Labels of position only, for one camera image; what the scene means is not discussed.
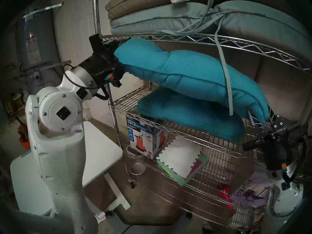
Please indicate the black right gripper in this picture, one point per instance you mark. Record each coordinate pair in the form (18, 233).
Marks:
(275, 153)

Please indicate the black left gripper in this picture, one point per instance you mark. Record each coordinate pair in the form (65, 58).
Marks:
(101, 64)

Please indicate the teal tufted seat cushion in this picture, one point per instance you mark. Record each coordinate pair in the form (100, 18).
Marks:
(195, 75)
(190, 114)

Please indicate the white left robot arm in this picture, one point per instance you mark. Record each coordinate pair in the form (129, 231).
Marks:
(61, 150)

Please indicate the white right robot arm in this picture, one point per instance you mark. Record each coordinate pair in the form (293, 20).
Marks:
(285, 199)

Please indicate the tan flat cushion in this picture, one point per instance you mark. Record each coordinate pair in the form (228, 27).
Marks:
(141, 2)

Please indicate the pale blue tie cushion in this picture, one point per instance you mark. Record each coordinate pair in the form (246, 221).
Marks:
(158, 19)

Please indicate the white panel door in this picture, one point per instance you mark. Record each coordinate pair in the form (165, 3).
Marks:
(78, 24)

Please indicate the white lamp product box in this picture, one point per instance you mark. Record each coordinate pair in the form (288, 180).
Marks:
(251, 192)

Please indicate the grey water heater tank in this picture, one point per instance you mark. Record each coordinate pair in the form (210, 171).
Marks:
(36, 41)

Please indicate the red plastic package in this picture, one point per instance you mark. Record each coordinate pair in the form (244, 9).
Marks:
(225, 194)

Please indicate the purple zigzag-edged paper sheet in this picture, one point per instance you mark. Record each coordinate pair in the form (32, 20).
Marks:
(196, 166)

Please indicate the white zigzag-edged paper sheet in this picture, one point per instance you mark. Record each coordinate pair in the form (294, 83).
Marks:
(178, 158)

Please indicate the utility pump cardboard box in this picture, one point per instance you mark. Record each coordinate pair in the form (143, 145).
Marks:
(139, 136)

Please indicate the white folding table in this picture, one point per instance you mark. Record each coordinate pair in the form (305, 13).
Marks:
(102, 148)

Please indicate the clear glass bowl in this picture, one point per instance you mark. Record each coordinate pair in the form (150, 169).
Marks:
(137, 168)

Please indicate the orange plastic bucket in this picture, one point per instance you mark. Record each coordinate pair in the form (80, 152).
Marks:
(25, 143)

